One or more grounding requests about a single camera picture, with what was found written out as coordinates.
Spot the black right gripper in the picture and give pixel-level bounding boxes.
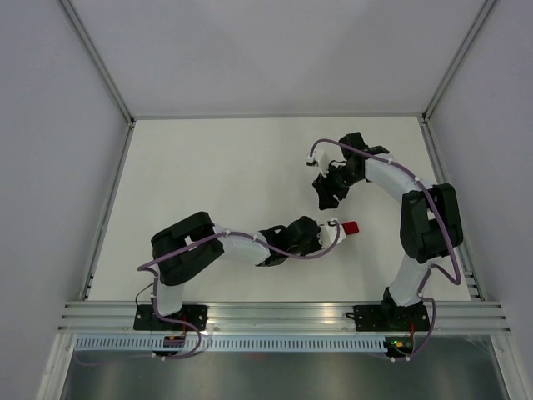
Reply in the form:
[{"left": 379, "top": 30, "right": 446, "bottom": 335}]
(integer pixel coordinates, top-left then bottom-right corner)
[{"left": 312, "top": 162, "right": 361, "bottom": 211}]

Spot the red cloth napkin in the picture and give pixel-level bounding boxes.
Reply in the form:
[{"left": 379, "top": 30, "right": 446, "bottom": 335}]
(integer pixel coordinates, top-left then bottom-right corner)
[{"left": 342, "top": 221, "right": 360, "bottom": 236}]

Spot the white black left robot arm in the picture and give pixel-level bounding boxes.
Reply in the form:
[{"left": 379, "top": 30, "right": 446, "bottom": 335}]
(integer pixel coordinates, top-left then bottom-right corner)
[{"left": 151, "top": 212, "right": 323, "bottom": 330}]

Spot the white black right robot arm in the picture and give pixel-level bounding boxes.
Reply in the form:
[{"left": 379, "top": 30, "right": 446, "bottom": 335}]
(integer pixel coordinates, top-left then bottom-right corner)
[{"left": 306, "top": 132, "right": 463, "bottom": 331}]

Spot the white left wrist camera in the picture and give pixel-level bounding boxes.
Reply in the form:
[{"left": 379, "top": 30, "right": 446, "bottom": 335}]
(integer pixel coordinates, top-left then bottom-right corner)
[{"left": 318, "top": 218, "right": 346, "bottom": 249}]

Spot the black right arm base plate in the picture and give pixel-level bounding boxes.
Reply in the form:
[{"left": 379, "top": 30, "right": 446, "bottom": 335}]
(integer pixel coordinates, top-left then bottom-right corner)
[{"left": 350, "top": 303, "right": 431, "bottom": 333}]

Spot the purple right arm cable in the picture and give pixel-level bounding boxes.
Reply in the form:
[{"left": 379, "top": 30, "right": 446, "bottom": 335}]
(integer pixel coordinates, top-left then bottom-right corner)
[{"left": 307, "top": 137, "right": 463, "bottom": 363}]

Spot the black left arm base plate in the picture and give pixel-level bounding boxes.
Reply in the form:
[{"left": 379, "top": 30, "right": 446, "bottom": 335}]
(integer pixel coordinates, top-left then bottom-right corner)
[{"left": 133, "top": 305, "right": 208, "bottom": 332}]

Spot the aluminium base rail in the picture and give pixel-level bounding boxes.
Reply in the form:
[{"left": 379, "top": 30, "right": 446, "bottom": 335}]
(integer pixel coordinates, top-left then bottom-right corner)
[{"left": 57, "top": 301, "right": 511, "bottom": 336}]

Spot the white slotted cable duct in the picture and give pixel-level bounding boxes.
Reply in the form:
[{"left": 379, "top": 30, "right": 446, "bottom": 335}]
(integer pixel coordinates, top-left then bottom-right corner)
[{"left": 74, "top": 335, "right": 386, "bottom": 353}]

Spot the aluminium frame post right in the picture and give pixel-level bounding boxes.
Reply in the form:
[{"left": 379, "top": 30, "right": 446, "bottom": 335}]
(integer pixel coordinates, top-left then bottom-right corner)
[{"left": 420, "top": 0, "right": 499, "bottom": 123}]

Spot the aluminium frame post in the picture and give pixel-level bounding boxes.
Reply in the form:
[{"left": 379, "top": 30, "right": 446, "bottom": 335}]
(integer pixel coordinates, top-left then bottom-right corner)
[
  {"left": 57, "top": 0, "right": 136, "bottom": 127},
  {"left": 420, "top": 0, "right": 499, "bottom": 123}
]

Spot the aluminium frame post left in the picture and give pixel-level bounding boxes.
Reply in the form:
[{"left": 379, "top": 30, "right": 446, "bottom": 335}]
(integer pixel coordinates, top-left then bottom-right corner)
[{"left": 57, "top": 0, "right": 136, "bottom": 127}]

